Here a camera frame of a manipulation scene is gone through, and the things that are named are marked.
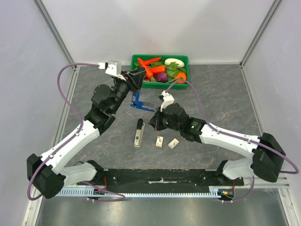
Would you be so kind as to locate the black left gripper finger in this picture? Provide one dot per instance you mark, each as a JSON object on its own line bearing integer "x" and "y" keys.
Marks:
{"x": 137, "y": 82}
{"x": 139, "y": 71}

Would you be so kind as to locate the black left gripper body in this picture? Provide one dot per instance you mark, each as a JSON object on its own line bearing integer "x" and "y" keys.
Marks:
{"x": 130, "y": 80}

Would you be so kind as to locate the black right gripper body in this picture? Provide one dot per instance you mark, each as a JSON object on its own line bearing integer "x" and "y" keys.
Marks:
{"x": 161, "y": 121}

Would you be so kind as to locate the beige stapler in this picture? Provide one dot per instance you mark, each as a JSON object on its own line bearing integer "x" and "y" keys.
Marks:
{"x": 139, "y": 132}

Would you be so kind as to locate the blue stapler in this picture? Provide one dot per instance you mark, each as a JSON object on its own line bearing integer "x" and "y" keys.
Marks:
{"x": 136, "y": 103}

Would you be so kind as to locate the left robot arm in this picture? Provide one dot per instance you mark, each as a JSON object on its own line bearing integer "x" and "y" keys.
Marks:
{"x": 48, "y": 172}

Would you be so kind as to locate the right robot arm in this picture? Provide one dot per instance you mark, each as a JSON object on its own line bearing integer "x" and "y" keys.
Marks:
{"x": 262, "y": 156}

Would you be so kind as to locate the orange toy carrot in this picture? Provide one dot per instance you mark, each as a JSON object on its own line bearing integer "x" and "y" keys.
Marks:
{"x": 158, "y": 69}
{"x": 153, "y": 60}
{"x": 149, "y": 74}

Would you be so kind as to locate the staple box with red label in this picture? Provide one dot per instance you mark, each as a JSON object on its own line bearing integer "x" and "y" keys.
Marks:
{"x": 159, "y": 141}

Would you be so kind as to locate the green plastic tray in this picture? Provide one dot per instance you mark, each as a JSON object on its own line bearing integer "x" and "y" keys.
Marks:
{"x": 179, "y": 84}

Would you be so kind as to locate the purple toy onion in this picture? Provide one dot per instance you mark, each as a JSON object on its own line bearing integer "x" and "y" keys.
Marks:
{"x": 161, "y": 77}

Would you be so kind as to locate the white staple box tray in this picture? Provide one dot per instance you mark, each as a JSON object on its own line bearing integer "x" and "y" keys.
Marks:
{"x": 173, "y": 143}

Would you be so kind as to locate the white toy eggplant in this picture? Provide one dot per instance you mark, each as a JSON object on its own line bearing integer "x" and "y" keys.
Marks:
{"x": 174, "y": 63}

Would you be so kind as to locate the green toy leaf vegetable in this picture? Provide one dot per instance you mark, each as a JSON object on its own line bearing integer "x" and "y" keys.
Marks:
{"x": 170, "y": 72}

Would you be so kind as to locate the orange toy pumpkin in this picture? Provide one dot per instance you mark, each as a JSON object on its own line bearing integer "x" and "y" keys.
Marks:
{"x": 181, "y": 76}

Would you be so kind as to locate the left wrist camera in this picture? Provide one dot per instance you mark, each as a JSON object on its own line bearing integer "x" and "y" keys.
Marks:
{"x": 114, "y": 69}

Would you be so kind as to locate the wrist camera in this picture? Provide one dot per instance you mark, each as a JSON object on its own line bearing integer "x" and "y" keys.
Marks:
{"x": 114, "y": 69}
{"x": 166, "y": 99}

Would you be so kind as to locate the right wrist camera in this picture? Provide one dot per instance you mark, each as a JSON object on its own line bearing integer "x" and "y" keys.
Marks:
{"x": 166, "y": 99}

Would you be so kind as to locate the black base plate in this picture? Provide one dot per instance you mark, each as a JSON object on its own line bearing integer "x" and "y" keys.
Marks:
{"x": 161, "y": 181}

